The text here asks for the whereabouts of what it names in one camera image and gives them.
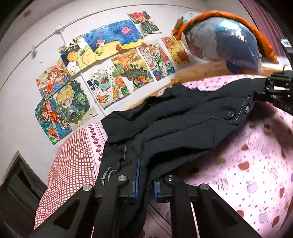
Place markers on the wooden headboard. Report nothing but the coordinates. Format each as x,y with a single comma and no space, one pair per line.
206,71

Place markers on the blue sea jellyfish drawing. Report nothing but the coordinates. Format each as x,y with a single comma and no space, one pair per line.
126,31

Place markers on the dark cabinet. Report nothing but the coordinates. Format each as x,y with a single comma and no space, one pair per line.
18,194

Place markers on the yellow bear drawing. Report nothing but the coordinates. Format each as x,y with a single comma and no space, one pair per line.
176,51

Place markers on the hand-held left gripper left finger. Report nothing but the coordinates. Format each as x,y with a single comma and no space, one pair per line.
137,178

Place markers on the orange fruit drawing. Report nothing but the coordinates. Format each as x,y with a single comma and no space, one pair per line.
105,87

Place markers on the round ceiling fixture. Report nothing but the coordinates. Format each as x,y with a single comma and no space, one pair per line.
26,13

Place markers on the black jacket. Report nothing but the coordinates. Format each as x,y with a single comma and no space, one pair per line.
183,119

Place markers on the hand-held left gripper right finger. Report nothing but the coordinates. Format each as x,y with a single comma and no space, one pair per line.
157,190

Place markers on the pineapple drawing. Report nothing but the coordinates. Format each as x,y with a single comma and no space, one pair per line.
75,55

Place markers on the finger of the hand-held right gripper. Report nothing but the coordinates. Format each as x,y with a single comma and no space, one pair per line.
280,80
267,96

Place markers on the red collage drawing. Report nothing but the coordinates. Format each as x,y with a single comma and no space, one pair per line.
155,59

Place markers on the autumn landscape drawing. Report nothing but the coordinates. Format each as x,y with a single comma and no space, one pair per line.
130,68

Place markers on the blue sea fish drawing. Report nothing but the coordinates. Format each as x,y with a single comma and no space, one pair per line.
98,39

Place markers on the red checked bed sheet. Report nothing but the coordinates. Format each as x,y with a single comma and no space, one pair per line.
68,164

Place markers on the clear plastic bag of clothes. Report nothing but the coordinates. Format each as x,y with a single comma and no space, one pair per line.
217,43

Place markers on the blue white paper box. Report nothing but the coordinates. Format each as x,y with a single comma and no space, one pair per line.
186,18

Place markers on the orange cloth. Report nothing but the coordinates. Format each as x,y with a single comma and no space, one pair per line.
256,34

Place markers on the blond child drawing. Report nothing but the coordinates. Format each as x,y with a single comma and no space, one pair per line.
68,103

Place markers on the purple curtain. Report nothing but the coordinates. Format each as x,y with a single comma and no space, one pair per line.
270,18

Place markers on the pink apple-print quilt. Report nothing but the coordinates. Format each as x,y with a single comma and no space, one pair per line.
251,160

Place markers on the orange-haired girl drawing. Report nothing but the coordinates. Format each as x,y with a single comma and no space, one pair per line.
53,77

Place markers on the red-haired boy drawing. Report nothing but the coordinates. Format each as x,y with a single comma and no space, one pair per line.
143,20

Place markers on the girl on blue drawing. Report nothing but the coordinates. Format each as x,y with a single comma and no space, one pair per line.
49,119

